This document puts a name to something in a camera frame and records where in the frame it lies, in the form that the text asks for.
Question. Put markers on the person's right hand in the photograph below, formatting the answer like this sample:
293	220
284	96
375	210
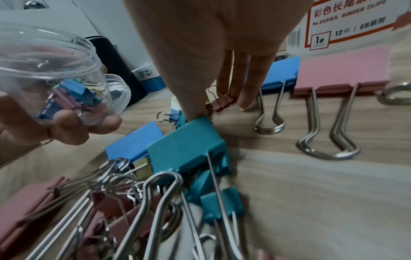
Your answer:
208	30

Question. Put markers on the person's left hand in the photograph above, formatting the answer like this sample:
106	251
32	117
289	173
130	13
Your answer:
32	132

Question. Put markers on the cluster of small colourful clips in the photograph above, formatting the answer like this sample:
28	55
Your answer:
74	94

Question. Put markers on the small pink binder clip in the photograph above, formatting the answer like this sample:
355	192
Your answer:
221	102

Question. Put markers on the small clear plastic jar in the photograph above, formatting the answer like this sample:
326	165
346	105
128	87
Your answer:
48	50

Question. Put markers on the pile of colourful binder clips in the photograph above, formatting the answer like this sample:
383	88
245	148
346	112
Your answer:
186	147

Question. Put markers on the large clear plastic jar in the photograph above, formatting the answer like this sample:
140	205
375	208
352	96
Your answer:
346	25

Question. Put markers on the white and blue box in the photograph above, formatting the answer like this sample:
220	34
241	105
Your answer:
154	85

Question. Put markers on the black electric kettle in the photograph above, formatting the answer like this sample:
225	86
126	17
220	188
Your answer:
118	71

